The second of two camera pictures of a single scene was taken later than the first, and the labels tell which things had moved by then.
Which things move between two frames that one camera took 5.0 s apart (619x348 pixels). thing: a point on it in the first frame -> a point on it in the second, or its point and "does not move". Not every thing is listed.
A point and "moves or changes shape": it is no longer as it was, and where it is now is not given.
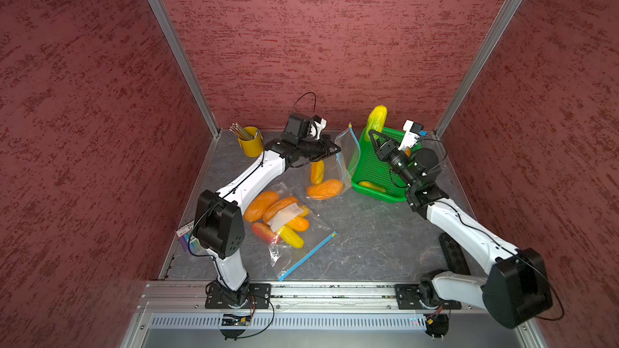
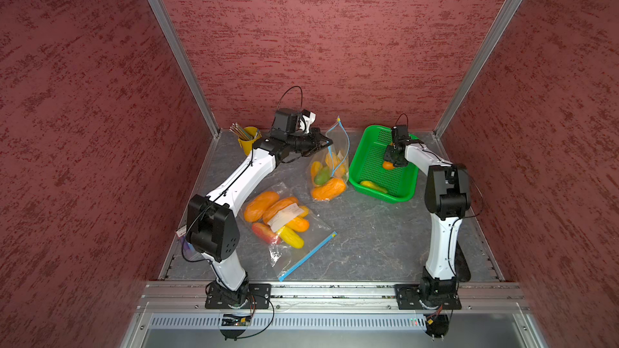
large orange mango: (272, 208) does not move
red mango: (264, 232) does not move
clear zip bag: (331, 178) moves or changes shape
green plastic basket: (370, 167) does not move
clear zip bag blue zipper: (292, 231) does not move
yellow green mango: (376, 121) -> (335, 165)
